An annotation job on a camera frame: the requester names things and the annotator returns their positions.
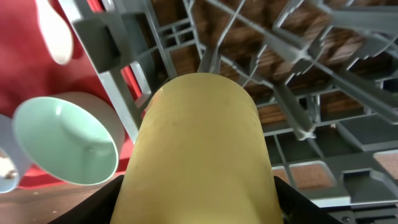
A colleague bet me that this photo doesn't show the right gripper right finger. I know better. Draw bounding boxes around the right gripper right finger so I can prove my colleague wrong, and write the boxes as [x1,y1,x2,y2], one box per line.
[274,176,341,224]

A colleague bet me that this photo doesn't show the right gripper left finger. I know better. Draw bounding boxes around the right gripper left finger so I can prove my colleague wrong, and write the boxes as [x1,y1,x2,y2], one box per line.
[49,175,124,224]

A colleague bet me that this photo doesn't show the mint green bowl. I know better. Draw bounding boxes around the mint green bowl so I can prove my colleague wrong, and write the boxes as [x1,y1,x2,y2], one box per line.
[12,91,125,185]

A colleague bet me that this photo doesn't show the yellow plastic cup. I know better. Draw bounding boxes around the yellow plastic cup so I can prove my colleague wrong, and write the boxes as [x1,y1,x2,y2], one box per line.
[111,73,282,223]

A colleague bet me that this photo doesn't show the blue bowl with food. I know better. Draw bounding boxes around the blue bowl with food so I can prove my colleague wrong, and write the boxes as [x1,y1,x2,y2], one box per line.
[1,114,32,194]

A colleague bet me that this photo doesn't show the grey dishwasher rack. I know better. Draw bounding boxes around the grey dishwasher rack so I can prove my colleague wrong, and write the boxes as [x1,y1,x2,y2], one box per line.
[60,0,397,223]

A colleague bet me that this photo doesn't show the red plastic tray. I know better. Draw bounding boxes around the red plastic tray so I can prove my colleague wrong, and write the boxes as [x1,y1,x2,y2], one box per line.
[0,0,147,190]

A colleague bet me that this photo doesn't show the white plastic spoon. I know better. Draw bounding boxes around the white plastic spoon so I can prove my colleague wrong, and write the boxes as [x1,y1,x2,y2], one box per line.
[35,0,74,65]

